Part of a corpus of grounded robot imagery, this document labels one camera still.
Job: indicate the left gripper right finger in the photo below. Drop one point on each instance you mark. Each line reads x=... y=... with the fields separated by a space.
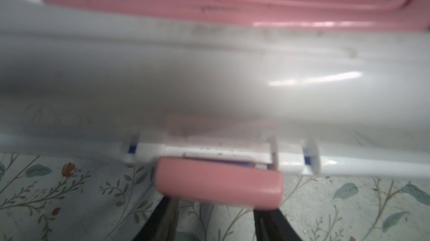
x=273 y=226

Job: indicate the white blue tool box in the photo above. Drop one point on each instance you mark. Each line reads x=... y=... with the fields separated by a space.
x=225 y=96

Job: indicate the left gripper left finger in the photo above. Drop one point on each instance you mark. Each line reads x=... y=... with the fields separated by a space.
x=163 y=222

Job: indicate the floral table mat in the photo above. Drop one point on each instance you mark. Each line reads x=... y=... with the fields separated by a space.
x=52 y=199

